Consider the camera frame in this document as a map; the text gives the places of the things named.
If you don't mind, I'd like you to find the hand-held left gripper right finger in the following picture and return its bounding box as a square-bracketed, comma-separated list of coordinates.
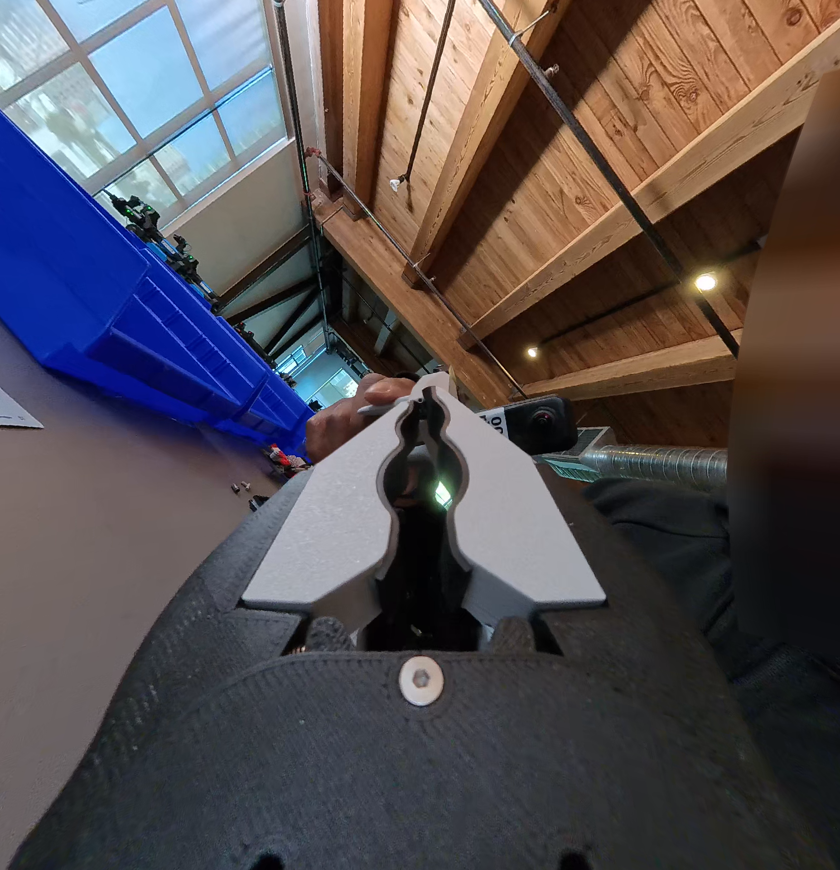
[425, 386, 608, 633]

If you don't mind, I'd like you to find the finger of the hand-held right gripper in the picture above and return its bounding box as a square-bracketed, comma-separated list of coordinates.
[357, 369, 456, 417]

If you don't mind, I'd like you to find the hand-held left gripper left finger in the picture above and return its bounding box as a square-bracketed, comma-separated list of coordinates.
[242, 384, 431, 650]

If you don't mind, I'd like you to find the blue plastic bin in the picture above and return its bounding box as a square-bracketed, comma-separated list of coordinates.
[0, 95, 275, 425]
[212, 370, 317, 446]

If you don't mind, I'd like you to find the grey desk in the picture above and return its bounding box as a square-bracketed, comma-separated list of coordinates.
[0, 306, 312, 870]

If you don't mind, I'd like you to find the person's right hand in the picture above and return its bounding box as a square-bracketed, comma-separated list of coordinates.
[304, 372, 418, 466]

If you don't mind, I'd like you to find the black ceiling pipe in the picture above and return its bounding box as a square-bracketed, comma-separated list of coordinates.
[478, 0, 740, 358]

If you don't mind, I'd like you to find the thin black sprinkler pipe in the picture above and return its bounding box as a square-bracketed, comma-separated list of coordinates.
[391, 0, 456, 194]

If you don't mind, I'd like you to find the white instruction booklet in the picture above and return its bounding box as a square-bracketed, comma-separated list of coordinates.
[0, 375, 46, 430]

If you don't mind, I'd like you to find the person's black top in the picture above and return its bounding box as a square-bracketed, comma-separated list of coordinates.
[722, 646, 840, 870]

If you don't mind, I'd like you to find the large paned window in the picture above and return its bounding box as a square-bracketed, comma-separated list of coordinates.
[0, 0, 288, 212]

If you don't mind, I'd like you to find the silver ventilation duct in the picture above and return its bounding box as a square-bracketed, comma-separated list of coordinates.
[539, 442, 730, 487]

